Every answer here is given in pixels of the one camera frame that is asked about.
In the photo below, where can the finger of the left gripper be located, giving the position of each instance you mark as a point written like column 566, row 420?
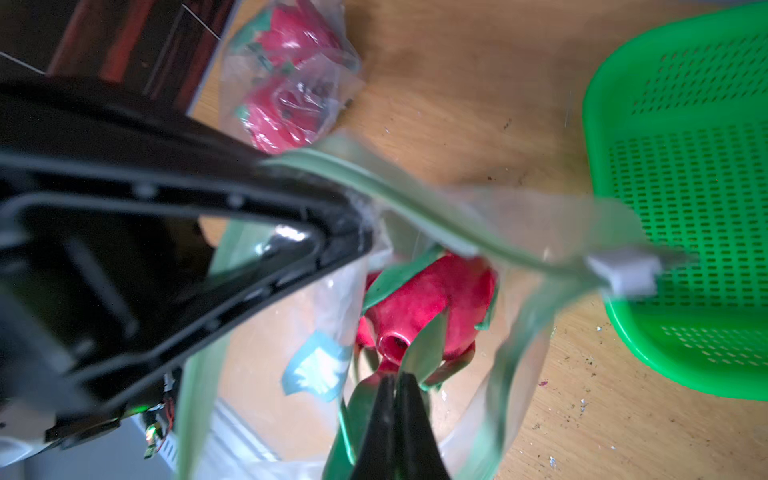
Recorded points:
column 87, row 131
column 172, row 279

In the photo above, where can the dragon fruit bag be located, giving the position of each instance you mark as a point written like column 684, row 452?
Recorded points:
column 280, row 115
column 293, row 32

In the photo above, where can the dragon fruit pink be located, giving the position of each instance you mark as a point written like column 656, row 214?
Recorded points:
column 408, row 296

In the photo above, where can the dragon fruit far bag upper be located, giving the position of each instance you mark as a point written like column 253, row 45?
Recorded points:
column 293, row 32

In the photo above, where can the zip-top bag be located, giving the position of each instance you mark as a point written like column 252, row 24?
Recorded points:
column 418, row 360
column 336, row 74

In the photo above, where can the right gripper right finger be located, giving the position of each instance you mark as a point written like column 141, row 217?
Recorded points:
column 417, row 455

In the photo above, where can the green plastic basket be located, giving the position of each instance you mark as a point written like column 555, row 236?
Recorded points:
column 675, row 123

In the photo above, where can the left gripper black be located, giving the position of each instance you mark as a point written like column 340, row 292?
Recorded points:
column 66, row 370

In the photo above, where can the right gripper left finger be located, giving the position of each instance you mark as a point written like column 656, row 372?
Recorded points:
column 377, row 456

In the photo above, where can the dragon fruit far bag lower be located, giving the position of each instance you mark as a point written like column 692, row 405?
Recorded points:
column 280, row 115

